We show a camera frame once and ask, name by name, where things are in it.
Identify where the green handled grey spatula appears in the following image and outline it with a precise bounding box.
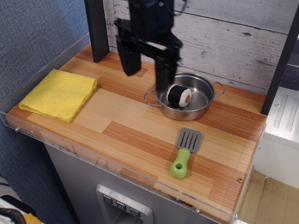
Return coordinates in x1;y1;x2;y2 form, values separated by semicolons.
170;128;202;178

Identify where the toy sushi roll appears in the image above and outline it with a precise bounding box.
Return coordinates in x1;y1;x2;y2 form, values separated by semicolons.
166;84;192;107

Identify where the yellow black object bottom left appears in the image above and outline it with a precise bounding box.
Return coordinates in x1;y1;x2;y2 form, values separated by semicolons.
0;208;42;224

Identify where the black left vertical post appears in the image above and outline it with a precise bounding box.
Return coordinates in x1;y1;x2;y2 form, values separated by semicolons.
84;0;110;63

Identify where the black vertical post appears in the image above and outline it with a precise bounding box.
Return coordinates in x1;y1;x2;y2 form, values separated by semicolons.
84;0;110;63
260;21;299;115

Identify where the white ribbed appliance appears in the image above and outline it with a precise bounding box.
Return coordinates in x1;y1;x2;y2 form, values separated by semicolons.
253;87;299;188

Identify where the black right vertical post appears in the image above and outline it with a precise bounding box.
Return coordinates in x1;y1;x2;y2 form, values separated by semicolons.
260;21;299;115

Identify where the silver dispenser button panel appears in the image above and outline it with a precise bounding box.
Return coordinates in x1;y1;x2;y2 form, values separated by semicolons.
96;184;154;224

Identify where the grey toy fridge cabinet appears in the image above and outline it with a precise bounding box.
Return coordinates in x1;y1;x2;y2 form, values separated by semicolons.
46;145;213;224

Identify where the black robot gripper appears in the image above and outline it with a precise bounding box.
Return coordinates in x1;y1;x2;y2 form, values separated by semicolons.
114;0;183;91

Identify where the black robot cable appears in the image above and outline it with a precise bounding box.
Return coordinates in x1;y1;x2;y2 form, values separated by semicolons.
161;0;190;16

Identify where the small steel pot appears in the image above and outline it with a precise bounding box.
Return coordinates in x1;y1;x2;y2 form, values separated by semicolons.
153;72;225;121

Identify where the yellow folded cloth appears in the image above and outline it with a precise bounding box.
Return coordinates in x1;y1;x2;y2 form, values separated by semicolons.
18;70;97;123

